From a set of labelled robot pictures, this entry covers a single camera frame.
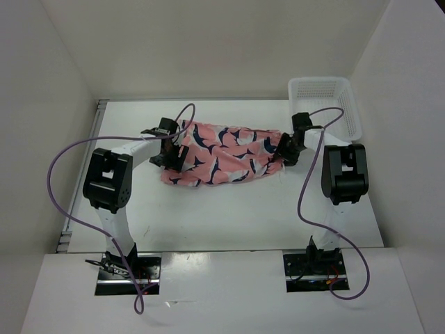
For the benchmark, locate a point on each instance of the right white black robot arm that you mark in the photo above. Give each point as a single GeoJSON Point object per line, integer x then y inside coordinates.
{"type": "Point", "coordinates": [344, 180]}

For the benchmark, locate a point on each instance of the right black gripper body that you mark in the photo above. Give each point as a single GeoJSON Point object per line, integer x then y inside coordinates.
{"type": "Point", "coordinates": [291, 145]}

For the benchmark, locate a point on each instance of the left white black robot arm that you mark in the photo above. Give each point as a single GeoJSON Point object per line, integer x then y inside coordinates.
{"type": "Point", "coordinates": [109, 178]}

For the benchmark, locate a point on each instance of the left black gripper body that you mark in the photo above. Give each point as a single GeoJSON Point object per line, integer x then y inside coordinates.
{"type": "Point", "coordinates": [167, 154]}

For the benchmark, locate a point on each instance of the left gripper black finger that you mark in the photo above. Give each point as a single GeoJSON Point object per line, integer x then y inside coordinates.
{"type": "Point", "coordinates": [158, 160]}
{"type": "Point", "coordinates": [175, 157]}

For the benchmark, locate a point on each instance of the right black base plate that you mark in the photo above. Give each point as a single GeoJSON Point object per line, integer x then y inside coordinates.
{"type": "Point", "coordinates": [313, 271]}

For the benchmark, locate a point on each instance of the white plastic basket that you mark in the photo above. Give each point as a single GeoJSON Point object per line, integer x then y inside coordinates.
{"type": "Point", "coordinates": [322, 97]}

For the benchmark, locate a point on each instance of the pink shark print shorts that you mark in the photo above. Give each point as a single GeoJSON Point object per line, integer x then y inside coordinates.
{"type": "Point", "coordinates": [220, 154]}

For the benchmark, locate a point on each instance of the aluminium table edge rail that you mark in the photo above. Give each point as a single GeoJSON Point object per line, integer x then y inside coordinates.
{"type": "Point", "coordinates": [66, 233]}

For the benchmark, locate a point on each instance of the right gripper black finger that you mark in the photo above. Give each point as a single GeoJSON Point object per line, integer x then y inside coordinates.
{"type": "Point", "coordinates": [282, 150]}
{"type": "Point", "coordinates": [291, 157]}

